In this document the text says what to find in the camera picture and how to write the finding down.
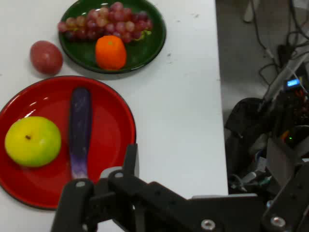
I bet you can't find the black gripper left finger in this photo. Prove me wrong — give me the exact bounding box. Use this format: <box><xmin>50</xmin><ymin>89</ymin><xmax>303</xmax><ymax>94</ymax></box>
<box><xmin>50</xmin><ymin>143</ymin><xmax>219</xmax><ymax>232</ymax></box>

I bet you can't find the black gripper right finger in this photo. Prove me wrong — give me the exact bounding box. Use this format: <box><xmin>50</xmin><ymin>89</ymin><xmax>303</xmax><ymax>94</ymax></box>
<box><xmin>262</xmin><ymin>161</ymin><xmax>309</xmax><ymax>232</ymax></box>

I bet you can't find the orange fruit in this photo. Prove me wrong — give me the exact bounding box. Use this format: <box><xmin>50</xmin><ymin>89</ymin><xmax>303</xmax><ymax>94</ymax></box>
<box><xmin>95</xmin><ymin>35</ymin><xmax>127</xmax><ymax>71</ymax></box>

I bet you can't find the yellow-green apple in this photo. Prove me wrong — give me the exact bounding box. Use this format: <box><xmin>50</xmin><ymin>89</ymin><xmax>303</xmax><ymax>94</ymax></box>
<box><xmin>4</xmin><ymin>116</ymin><xmax>62</xmax><ymax>168</ymax></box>

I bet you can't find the purple eggplant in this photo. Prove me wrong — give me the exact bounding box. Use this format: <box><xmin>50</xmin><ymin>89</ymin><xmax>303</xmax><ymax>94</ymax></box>
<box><xmin>69</xmin><ymin>87</ymin><xmax>93</xmax><ymax>180</ymax></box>

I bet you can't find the red round plate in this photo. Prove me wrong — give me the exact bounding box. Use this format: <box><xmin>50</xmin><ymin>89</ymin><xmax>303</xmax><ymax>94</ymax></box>
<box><xmin>0</xmin><ymin>75</ymin><xmax>137</xmax><ymax>210</ymax></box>

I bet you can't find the black fabric bag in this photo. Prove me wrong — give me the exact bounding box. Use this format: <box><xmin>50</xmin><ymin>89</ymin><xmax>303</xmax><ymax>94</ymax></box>
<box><xmin>224</xmin><ymin>97</ymin><xmax>281</xmax><ymax>194</ymax></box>

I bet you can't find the blue display module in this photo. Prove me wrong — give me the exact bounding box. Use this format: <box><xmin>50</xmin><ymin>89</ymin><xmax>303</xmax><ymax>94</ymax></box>
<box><xmin>286</xmin><ymin>78</ymin><xmax>301</xmax><ymax>89</ymax></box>

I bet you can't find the grey metal bar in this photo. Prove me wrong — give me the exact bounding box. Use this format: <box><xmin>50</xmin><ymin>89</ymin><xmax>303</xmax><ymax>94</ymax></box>
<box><xmin>257</xmin><ymin>54</ymin><xmax>309</xmax><ymax>112</ymax></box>

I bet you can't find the reddish round passion fruit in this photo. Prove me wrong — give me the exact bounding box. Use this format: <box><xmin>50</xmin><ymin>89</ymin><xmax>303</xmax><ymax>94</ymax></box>
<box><xmin>29</xmin><ymin>40</ymin><xmax>64</xmax><ymax>75</ymax></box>

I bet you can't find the dark green round plate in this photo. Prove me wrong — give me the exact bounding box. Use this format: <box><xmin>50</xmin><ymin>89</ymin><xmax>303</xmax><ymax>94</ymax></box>
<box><xmin>58</xmin><ymin>0</ymin><xmax>167</xmax><ymax>74</ymax></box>

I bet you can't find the red grape bunch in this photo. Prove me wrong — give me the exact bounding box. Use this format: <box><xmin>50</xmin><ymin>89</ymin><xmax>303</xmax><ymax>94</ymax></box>
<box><xmin>57</xmin><ymin>1</ymin><xmax>154</xmax><ymax>44</ymax></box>

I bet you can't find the black floor cable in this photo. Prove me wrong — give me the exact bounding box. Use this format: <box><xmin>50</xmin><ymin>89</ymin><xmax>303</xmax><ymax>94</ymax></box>
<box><xmin>250</xmin><ymin>0</ymin><xmax>309</xmax><ymax>85</ymax></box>

